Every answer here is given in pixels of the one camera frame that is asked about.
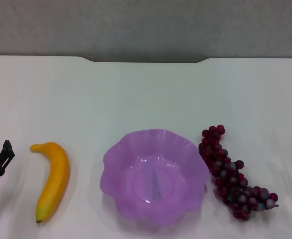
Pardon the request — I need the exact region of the purple wavy plastic bowl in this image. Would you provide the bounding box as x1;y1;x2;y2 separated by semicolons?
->
99;128;210;227

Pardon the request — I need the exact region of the yellow banana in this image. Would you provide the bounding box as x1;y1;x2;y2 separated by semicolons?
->
30;142;71;224

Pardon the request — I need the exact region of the dark red grape bunch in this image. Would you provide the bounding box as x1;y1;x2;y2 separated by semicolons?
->
198;124;279;221

